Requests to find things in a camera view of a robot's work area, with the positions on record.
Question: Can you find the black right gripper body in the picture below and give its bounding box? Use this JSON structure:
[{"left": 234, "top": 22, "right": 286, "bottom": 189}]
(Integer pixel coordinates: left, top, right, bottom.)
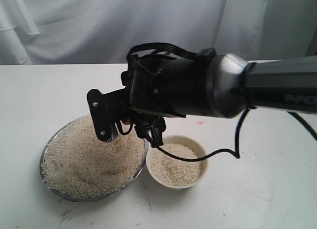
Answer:
[{"left": 120, "top": 70, "right": 166, "bottom": 148}]

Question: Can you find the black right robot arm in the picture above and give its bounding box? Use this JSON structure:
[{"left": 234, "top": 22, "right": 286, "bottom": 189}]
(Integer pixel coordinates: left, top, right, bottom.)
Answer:
[{"left": 120, "top": 49, "right": 317, "bottom": 146}]

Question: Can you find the white ceramic bowl with rice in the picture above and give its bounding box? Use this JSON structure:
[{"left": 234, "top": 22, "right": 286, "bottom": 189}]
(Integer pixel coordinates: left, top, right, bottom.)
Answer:
[{"left": 146, "top": 135, "right": 209, "bottom": 190}]

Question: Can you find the metal plate of rice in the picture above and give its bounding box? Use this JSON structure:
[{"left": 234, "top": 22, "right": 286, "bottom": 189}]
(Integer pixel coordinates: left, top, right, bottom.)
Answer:
[{"left": 40, "top": 115, "right": 149, "bottom": 202}]

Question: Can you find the black camera cable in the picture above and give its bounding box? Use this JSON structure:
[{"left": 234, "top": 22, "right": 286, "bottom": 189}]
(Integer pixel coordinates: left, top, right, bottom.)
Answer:
[{"left": 126, "top": 42, "right": 317, "bottom": 163}]

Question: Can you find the white backdrop curtain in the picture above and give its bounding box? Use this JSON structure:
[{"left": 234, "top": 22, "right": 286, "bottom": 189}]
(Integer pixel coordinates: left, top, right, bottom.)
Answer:
[{"left": 0, "top": 0, "right": 317, "bottom": 65}]

